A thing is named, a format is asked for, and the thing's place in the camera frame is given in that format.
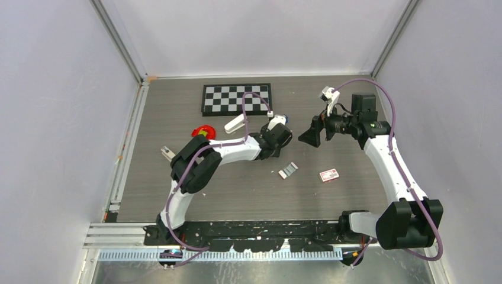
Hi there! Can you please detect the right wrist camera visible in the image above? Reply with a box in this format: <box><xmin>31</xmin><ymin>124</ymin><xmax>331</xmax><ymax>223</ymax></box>
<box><xmin>319</xmin><ymin>86</ymin><xmax>340</xmax><ymax>117</ymax></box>

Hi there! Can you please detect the red white staple box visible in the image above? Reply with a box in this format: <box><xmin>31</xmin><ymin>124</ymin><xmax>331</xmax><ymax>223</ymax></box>
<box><xmin>319</xmin><ymin>169</ymin><xmax>340</xmax><ymax>183</ymax></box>

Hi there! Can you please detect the checkerboard calibration board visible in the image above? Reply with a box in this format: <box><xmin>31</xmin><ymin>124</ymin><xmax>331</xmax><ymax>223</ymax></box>
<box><xmin>201</xmin><ymin>83</ymin><xmax>272</xmax><ymax>117</ymax></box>

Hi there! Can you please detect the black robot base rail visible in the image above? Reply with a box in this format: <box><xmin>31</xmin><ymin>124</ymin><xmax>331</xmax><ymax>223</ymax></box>
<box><xmin>143</xmin><ymin>220</ymin><xmax>369</xmax><ymax>253</ymax></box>

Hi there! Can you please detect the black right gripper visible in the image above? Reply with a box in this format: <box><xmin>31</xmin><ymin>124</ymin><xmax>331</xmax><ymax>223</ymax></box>
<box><xmin>299</xmin><ymin>101</ymin><xmax>358</xmax><ymax>147</ymax></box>

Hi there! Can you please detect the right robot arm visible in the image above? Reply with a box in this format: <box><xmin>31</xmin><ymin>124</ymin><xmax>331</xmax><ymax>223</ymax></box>
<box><xmin>298</xmin><ymin>87</ymin><xmax>443</xmax><ymax>250</ymax></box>

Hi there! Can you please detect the black and white stapler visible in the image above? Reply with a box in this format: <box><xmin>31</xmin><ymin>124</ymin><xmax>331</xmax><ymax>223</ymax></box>
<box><xmin>160</xmin><ymin>146</ymin><xmax>176</xmax><ymax>162</ymax></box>

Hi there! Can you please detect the red arch toy block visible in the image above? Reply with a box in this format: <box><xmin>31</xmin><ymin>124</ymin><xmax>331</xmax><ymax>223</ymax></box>
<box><xmin>191</xmin><ymin>125</ymin><xmax>217</xmax><ymax>140</ymax></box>

